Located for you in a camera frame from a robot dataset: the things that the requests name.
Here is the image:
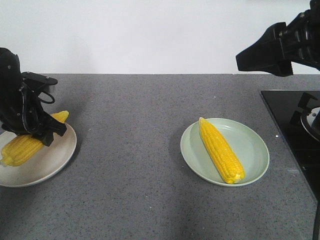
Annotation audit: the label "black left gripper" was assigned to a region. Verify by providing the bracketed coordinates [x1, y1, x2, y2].
[0, 90, 67, 147]

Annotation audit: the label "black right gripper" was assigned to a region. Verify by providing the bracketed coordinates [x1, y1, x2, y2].
[235, 0, 320, 77]

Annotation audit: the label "yellow corn cob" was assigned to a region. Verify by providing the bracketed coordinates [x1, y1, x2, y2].
[198, 117, 246, 185]
[0, 110, 70, 168]

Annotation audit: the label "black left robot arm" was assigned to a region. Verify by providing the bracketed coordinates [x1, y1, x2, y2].
[0, 47, 67, 147]

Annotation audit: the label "beige round plate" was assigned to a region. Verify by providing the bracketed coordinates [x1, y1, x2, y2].
[0, 123, 77, 188]

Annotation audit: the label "black glass gas hob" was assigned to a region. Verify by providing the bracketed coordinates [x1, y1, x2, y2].
[261, 89, 320, 201]

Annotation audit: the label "silver hob burner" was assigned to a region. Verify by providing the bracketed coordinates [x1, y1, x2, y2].
[290, 92, 320, 142]

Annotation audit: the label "pale green round plate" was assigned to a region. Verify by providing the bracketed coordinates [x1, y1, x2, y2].
[180, 118, 270, 187]

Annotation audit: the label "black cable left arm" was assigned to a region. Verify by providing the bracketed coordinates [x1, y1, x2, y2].
[37, 86, 56, 105]

